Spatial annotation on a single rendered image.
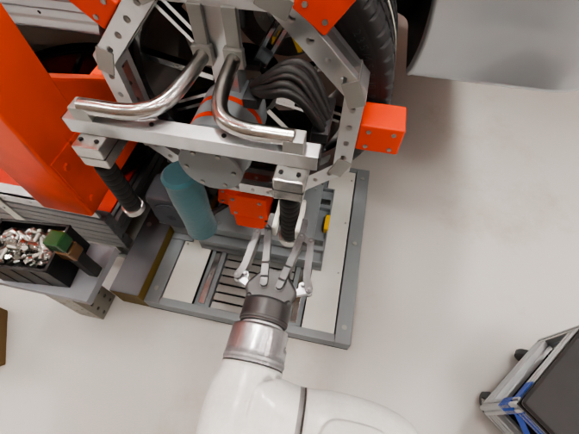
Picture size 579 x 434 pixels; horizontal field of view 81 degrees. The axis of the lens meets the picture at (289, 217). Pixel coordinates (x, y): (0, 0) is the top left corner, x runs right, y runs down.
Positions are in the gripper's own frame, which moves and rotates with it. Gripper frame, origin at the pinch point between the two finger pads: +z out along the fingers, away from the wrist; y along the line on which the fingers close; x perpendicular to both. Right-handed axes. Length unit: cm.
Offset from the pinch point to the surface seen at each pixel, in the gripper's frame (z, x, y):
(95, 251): 0, -38, -59
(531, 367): 1, -67, 81
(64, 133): 16, -7, -60
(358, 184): 70, -75, 19
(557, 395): -10, -49, 75
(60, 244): -7, -18, -53
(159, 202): 23, -44, -51
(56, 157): 11, -9, -60
